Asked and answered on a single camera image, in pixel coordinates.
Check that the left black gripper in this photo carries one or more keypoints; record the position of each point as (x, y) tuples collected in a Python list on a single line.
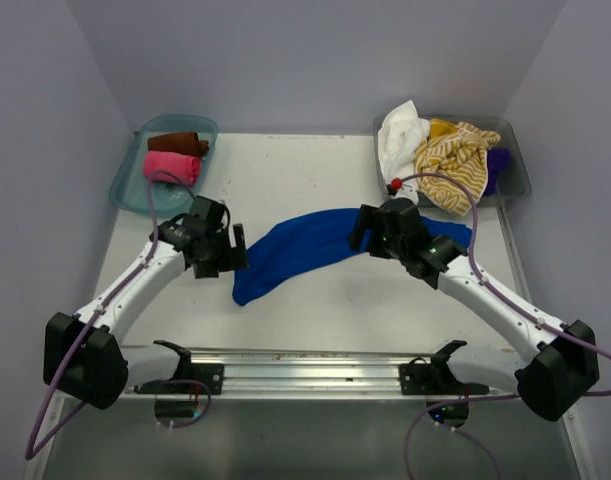
[(233, 258)]

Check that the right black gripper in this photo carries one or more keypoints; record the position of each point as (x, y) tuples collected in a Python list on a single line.
[(366, 215)]

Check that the blue towel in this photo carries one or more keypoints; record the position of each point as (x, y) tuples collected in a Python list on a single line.
[(319, 239)]

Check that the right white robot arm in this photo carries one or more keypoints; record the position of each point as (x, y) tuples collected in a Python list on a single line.
[(550, 366)]

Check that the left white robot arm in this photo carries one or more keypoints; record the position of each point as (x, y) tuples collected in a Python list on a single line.
[(130, 290)]

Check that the pink rolled towel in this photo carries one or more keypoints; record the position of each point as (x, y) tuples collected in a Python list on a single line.
[(169, 167)]

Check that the yellow white striped towel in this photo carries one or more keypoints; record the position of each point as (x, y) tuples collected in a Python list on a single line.
[(461, 156)]

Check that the teal plastic tray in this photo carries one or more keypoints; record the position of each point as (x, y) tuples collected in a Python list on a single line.
[(131, 191)]

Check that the mustard yellow towel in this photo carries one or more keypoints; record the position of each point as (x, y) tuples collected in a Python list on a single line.
[(440, 128)]

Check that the brown rolled towel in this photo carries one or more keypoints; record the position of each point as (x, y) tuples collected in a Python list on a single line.
[(184, 143)]

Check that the purple towel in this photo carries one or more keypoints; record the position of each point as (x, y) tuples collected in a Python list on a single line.
[(498, 160)]

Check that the grey plastic bin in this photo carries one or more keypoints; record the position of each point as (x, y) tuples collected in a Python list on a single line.
[(512, 183)]

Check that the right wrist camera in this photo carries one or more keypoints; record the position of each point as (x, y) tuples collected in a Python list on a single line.
[(397, 188)]

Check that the aluminium mounting rail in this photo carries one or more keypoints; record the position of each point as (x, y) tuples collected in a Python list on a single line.
[(293, 374)]

